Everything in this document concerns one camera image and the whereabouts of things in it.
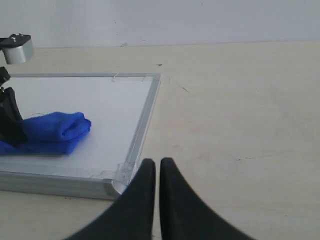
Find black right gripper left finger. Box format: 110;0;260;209
67;158;156;240

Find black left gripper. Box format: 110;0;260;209
0;66;28;146

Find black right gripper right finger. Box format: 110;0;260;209
159;157;252;240

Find blue cloth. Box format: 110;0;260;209
0;112;92;156

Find white board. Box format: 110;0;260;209
0;73;160;200

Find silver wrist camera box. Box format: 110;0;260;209
0;33;34;65

